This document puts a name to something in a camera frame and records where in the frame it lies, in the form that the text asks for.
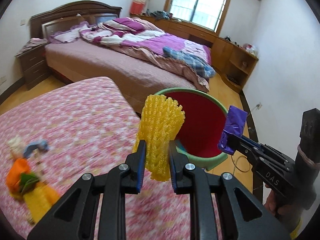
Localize green wrapper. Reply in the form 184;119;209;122
19;173;40;195

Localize orange plastic bag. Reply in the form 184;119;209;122
6;158;31;201

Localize purple wrapper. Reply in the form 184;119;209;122
217;106;247;155

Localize yellow foam fruit net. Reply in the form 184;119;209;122
132;95;185;181

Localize right hand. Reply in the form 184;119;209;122
264;190;291;216

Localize wooden stick piece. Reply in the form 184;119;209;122
34;150;44;176

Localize blue cloth scrap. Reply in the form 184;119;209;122
23;140;49;159

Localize red bin green rim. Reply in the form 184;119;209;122
156;88;228;171

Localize wooden window cabinet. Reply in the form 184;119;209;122
130;14;259;93

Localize blue plaid clothing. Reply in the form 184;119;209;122
163;47;215;79

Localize dark wooden nightstand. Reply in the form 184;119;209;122
16;44;50;90

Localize large bed mauve sheet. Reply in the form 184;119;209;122
45;40;209;113

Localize clothes on nightstand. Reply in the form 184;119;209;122
15;37;48;57

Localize white purple-frilled pillow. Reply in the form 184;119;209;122
48;21;90;44

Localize purple white quilt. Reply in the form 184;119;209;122
80;17;211;92

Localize dark wooden headboard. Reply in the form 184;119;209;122
29;0;122;38

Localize clothes pile on cabinet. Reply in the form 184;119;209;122
146;10;172;20

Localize window with wooden frame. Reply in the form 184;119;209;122
164;0;231;35

